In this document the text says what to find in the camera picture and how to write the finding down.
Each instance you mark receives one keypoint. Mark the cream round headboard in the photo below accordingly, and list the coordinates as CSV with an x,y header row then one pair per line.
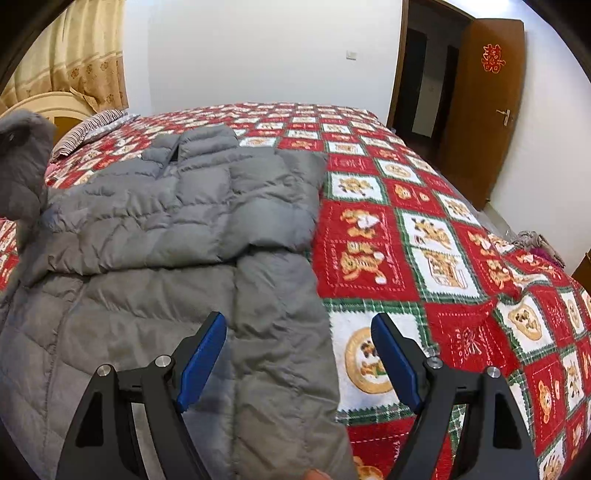
x,y
55,108

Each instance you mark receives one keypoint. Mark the beige patterned curtain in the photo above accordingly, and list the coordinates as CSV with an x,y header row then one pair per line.
x,y
78,50

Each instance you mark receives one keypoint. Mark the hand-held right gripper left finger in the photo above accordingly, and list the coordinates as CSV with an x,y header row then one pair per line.
x,y
203,364

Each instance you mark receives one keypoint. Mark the grey down jacket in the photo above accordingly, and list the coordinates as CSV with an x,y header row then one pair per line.
x,y
184,221

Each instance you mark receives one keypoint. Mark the red bear printed blanket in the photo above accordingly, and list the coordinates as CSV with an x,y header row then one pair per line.
x,y
364,240

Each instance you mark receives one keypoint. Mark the striped pillow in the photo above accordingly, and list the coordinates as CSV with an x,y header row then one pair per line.
x,y
92,127

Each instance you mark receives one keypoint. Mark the wooden cabinet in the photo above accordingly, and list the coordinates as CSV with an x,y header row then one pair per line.
x,y
584,277

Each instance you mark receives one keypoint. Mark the pile of clothes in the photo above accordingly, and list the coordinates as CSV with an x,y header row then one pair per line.
x,y
535,247

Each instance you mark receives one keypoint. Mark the dark wooden door frame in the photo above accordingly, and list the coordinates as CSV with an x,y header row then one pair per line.
x,y
396,60

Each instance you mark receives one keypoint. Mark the red paper door decoration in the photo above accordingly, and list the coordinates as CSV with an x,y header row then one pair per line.
x,y
492,58

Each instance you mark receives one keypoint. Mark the brown wooden door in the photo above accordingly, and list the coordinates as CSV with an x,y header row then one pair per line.
x,y
480,120

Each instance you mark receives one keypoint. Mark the pink quilt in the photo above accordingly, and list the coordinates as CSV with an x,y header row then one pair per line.
x,y
51,170

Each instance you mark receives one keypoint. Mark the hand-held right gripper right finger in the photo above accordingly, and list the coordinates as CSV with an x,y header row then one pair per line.
x,y
397,360

